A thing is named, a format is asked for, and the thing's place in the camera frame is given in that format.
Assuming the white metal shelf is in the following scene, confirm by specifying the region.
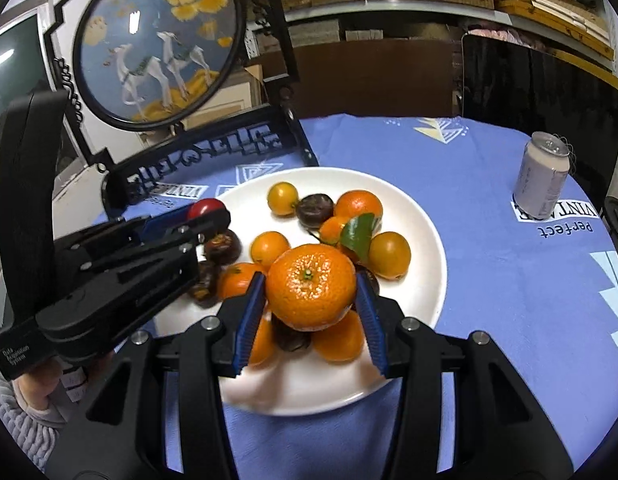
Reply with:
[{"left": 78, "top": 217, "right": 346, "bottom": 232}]
[{"left": 229, "top": 0, "right": 618, "bottom": 77}]

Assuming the pale drink can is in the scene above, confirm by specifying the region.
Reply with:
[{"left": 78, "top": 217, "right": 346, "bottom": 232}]
[{"left": 512, "top": 131, "right": 574, "bottom": 221}]

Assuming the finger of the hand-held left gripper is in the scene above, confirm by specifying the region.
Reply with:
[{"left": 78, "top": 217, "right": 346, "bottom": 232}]
[
  {"left": 84, "top": 209, "right": 233, "bottom": 312},
  {"left": 56, "top": 205, "right": 193, "bottom": 257}
]

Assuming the red cherry tomato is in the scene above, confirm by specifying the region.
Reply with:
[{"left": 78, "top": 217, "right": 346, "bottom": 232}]
[{"left": 186, "top": 198, "right": 227, "bottom": 221}]

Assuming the black chair back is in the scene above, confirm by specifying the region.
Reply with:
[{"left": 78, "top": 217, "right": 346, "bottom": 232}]
[{"left": 459, "top": 32, "right": 618, "bottom": 211}]

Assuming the person's left forearm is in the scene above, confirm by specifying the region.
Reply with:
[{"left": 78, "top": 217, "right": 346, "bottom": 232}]
[{"left": 0, "top": 375, "right": 60, "bottom": 461}]

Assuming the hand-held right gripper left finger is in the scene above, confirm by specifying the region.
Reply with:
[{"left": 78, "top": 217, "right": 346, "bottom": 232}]
[{"left": 43, "top": 271, "right": 268, "bottom": 480}]

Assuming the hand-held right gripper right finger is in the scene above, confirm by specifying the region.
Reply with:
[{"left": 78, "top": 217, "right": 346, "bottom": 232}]
[{"left": 355, "top": 270, "right": 574, "bottom": 480}]

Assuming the white oval plate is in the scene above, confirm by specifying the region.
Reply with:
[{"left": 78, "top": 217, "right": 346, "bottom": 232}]
[{"left": 152, "top": 166, "right": 449, "bottom": 416}]

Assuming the dark brown water chestnut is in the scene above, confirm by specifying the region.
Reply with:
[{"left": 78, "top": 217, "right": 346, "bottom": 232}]
[
  {"left": 295, "top": 194, "right": 336, "bottom": 229},
  {"left": 271, "top": 312, "right": 313, "bottom": 353},
  {"left": 203, "top": 229, "right": 242, "bottom": 264},
  {"left": 186, "top": 259, "right": 222, "bottom": 308}
]

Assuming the orange with green leaf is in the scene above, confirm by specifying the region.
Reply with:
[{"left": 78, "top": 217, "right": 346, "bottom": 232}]
[{"left": 319, "top": 212, "right": 377, "bottom": 263}]

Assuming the blue printed tablecloth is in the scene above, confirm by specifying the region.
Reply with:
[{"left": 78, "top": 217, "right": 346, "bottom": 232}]
[{"left": 89, "top": 112, "right": 618, "bottom": 480}]

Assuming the wooden picture frame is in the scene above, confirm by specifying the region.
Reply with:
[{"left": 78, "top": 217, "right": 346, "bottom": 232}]
[{"left": 184, "top": 67, "right": 265, "bottom": 131}]

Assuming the bumpy mandarin orange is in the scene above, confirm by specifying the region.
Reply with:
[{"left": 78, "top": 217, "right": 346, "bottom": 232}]
[{"left": 265, "top": 243, "right": 358, "bottom": 332}]

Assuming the black round painted table screen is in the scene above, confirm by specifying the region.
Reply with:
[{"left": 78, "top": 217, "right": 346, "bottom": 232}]
[{"left": 42, "top": 0, "right": 320, "bottom": 211}]

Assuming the small yellow citrus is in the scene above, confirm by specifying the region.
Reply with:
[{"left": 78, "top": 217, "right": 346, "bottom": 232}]
[{"left": 267, "top": 181, "right": 300, "bottom": 217}]

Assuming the yellow-orange citrus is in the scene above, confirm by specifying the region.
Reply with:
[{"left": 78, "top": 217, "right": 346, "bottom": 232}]
[{"left": 367, "top": 231, "right": 412, "bottom": 281}]

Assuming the white framed dark board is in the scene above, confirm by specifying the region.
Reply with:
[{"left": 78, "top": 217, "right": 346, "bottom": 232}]
[{"left": 0, "top": 0, "right": 87, "bottom": 196}]

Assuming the person's left hand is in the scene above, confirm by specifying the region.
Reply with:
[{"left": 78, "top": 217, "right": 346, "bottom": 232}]
[{"left": 18, "top": 351, "right": 115, "bottom": 417}]

